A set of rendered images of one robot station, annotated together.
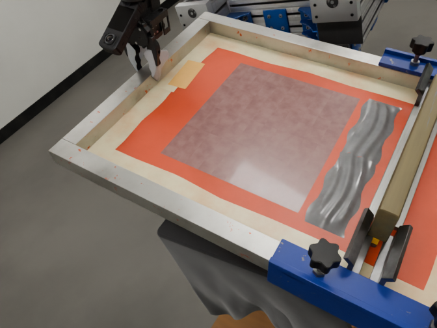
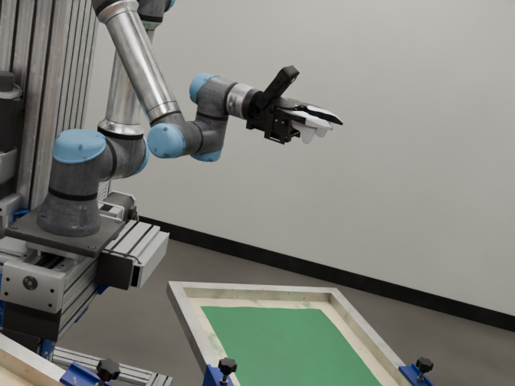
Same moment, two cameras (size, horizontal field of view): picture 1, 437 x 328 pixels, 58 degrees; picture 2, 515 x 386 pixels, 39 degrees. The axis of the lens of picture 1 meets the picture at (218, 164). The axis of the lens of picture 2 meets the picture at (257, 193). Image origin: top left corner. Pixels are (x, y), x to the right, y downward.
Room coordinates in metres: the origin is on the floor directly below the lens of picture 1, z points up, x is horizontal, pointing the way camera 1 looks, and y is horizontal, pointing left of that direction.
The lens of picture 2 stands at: (-0.34, 0.09, 1.95)
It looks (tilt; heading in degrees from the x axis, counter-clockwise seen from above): 17 degrees down; 321
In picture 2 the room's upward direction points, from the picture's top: 12 degrees clockwise
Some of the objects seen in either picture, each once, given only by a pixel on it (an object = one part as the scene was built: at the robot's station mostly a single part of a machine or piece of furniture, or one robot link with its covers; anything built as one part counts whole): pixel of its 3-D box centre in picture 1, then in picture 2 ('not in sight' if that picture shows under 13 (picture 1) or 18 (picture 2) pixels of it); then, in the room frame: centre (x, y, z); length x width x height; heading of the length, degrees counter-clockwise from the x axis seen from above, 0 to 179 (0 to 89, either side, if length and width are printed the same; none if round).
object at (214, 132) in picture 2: not in sight; (204, 136); (1.00, -0.81, 1.56); 0.11 x 0.08 x 0.11; 112
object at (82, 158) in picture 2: not in sight; (80, 160); (1.20, -0.61, 1.42); 0.13 x 0.12 x 0.14; 112
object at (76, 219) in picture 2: not in sight; (70, 205); (1.20, -0.60, 1.31); 0.15 x 0.15 x 0.10
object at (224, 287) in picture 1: (262, 305); not in sight; (0.53, 0.03, 0.74); 0.46 x 0.04 x 0.42; 44
